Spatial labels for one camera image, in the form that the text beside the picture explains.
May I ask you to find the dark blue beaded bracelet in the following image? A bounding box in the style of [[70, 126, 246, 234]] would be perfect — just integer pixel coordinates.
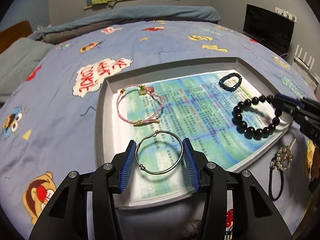
[[218, 72, 243, 92]]

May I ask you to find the pearl bracelet with clip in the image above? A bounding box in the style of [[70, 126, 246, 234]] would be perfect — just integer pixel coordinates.
[[271, 136, 297, 172]]

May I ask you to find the black elastic hair tie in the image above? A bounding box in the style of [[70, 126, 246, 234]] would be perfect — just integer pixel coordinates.
[[268, 155, 285, 202]]

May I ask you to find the wooden headboard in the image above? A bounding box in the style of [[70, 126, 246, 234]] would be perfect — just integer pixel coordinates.
[[0, 21, 33, 54]]

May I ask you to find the printed blue-green paper sheet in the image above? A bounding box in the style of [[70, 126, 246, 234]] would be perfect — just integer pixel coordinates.
[[112, 70, 289, 206]]

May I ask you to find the grey shallow cardboard tray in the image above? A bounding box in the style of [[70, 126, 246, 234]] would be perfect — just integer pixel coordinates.
[[95, 57, 292, 209]]

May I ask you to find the thin silver bangle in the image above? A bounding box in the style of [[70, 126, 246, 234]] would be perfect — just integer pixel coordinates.
[[135, 130, 184, 176]]

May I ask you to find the white wifi router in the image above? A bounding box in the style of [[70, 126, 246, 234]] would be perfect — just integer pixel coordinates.
[[293, 44, 315, 72]]

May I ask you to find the wall socket strip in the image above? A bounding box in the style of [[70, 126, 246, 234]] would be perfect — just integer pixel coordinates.
[[274, 7, 297, 23]]

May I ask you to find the black flat monitor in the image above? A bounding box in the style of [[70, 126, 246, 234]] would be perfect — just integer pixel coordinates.
[[243, 4, 295, 55]]

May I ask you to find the teal folded blanket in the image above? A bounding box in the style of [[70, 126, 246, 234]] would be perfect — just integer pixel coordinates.
[[28, 5, 221, 44]]

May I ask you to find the large black bead bracelet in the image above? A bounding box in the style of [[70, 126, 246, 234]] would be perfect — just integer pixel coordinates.
[[231, 94, 283, 140]]

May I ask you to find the grey-blue pillow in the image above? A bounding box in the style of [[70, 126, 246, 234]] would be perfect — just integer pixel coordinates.
[[0, 37, 53, 103]]

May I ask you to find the cartoon print blue bedsheet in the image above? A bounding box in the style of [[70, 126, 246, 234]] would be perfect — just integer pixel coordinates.
[[1, 21, 314, 238]]

